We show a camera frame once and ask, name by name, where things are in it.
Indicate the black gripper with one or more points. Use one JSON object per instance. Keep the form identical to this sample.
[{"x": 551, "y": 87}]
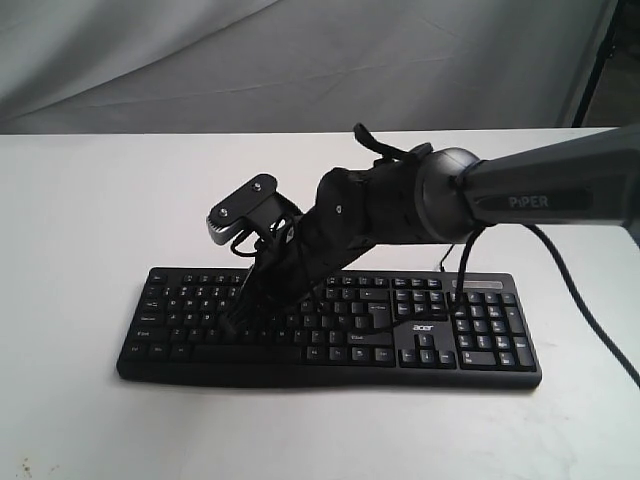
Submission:
[{"x": 291, "y": 257}]

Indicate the black Acer computer keyboard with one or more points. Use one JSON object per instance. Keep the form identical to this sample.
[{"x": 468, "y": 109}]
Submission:
[{"x": 378, "y": 328}]

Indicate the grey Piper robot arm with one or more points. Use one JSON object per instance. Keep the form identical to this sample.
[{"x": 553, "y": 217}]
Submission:
[{"x": 417, "y": 196}]

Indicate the grey backdrop cloth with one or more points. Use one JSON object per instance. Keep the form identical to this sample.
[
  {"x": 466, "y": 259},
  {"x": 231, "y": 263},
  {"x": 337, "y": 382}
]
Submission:
[{"x": 294, "y": 66}]

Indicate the black stand pole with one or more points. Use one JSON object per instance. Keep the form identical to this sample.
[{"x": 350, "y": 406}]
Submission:
[{"x": 611, "y": 95}]

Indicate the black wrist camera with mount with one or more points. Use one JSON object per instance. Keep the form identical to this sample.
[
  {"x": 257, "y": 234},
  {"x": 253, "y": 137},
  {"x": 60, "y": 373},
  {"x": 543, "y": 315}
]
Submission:
[{"x": 254, "y": 207}]

